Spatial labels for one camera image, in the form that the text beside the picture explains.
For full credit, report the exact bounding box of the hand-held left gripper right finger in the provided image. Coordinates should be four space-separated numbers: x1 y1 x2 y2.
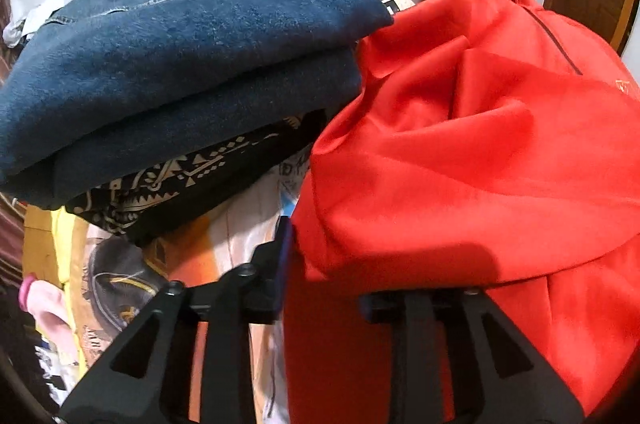
357 288 585 424

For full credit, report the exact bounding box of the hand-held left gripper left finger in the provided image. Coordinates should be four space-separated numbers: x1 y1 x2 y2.
59 216 293 424

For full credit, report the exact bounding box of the red jacket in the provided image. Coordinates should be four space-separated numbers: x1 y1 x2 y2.
282 0 640 424

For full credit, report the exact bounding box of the blue denim jacket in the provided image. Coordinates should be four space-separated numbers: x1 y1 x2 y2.
0 0 396 211

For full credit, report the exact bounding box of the printed blanket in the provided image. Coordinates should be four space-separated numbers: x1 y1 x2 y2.
22 0 496 424

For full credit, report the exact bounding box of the black patterned cloth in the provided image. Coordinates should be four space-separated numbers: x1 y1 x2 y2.
65 108 329 246

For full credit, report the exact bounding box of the pink cloth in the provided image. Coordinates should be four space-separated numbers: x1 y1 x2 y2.
19 273 77 357

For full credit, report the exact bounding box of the white crumpled cloth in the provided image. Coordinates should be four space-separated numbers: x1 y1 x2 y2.
2 0 66 50

